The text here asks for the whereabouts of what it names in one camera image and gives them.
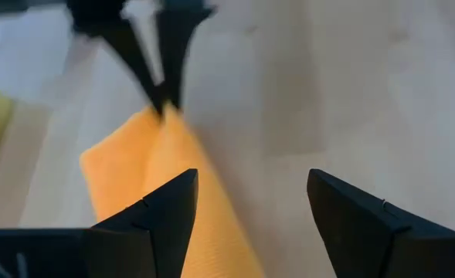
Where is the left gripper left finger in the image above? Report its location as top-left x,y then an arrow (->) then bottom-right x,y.
0,168 -> 199,278

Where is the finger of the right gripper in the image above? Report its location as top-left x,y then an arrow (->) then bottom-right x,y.
102,21 -> 165,116
157,0 -> 215,110

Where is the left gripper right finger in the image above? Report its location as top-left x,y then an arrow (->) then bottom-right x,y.
307,168 -> 455,278

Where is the orange microfiber towel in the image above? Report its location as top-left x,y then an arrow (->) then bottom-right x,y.
79,103 -> 267,278

